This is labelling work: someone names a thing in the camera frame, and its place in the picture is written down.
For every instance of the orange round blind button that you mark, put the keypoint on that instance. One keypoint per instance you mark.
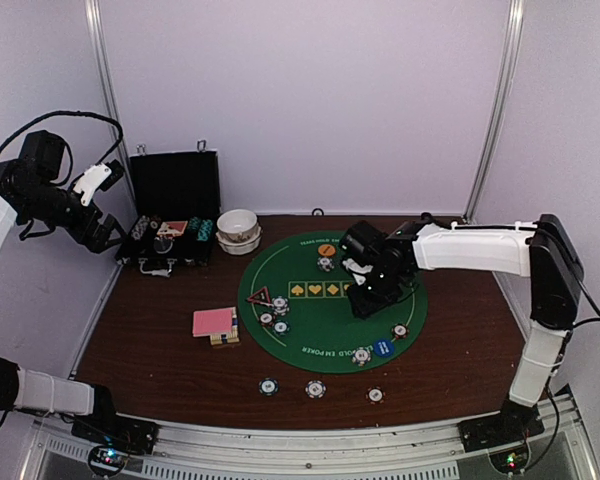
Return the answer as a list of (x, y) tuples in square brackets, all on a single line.
[(327, 250)]

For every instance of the card deck in case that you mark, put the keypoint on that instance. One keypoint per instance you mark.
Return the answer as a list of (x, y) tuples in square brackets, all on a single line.
[(172, 229)]

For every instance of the clear round dealer button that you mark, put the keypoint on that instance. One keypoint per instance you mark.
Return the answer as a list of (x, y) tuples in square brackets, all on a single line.
[(163, 245)]

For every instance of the left aluminium frame post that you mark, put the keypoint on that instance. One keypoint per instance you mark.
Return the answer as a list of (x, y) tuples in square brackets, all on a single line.
[(96, 32)]

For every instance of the white ceramic bowl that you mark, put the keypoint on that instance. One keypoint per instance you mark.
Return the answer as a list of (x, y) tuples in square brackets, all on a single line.
[(237, 225)]

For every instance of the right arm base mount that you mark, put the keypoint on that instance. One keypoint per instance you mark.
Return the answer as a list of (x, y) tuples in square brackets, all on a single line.
[(496, 430)]

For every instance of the blue white poker chip stack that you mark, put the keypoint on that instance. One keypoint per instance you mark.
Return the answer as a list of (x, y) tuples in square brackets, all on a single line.
[(315, 389)]

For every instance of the front aluminium rail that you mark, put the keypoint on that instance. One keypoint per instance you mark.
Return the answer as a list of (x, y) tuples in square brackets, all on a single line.
[(432, 450)]

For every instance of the blue small blind button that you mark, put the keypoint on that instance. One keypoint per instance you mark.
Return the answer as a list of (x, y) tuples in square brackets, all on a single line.
[(383, 348)]

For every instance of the aluminium frame post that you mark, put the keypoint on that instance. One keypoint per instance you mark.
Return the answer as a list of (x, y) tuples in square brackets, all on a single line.
[(509, 59), (96, 32)]

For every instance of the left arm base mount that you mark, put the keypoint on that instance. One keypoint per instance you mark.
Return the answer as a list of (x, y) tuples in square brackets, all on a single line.
[(136, 437)]

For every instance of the black poker chip case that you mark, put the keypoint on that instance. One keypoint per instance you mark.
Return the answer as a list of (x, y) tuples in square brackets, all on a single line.
[(176, 186)]

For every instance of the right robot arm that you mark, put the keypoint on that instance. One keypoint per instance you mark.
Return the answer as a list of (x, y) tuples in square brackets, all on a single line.
[(540, 251)]

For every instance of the gold striped card box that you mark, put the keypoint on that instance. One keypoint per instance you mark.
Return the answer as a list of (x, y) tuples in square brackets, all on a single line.
[(230, 337)]

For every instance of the white scalloped ceramic dish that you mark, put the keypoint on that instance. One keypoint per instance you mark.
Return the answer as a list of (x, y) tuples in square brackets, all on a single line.
[(240, 248)]

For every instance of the red playing card deck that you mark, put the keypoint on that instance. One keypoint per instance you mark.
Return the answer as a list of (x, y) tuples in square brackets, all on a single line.
[(212, 322)]

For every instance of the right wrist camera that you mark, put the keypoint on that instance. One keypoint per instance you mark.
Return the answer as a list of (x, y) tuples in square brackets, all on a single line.
[(362, 243)]

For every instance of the right aluminium frame post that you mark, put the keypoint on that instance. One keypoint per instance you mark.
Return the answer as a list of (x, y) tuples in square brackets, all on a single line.
[(509, 59)]

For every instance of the teal chip row in case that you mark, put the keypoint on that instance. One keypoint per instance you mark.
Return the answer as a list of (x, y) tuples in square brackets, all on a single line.
[(205, 230)]

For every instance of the green round poker mat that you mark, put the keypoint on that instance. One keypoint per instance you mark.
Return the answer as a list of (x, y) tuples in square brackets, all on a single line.
[(323, 330)]

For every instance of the brown poker chip stack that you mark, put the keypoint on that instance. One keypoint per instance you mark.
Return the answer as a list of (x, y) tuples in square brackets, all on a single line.
[(375, 395)]

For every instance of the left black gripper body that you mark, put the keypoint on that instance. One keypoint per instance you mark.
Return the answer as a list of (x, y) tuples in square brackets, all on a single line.
[(46, 207)]

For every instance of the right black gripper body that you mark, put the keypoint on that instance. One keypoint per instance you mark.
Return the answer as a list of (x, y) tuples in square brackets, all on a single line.
[(383, 291)]

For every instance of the red triangular all-in button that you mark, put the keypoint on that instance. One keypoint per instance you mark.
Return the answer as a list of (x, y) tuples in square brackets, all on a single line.
[(260, 297)]

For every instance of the blue cream chip row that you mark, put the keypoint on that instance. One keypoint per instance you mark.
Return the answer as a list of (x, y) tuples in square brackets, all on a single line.
[(140, 228)]

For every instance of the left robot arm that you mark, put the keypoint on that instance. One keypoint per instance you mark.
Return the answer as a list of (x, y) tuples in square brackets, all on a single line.
[(22, 389)]

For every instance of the teal poker chip stack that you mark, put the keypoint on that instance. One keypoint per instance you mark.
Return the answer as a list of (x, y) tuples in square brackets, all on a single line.
[(268, 386)]

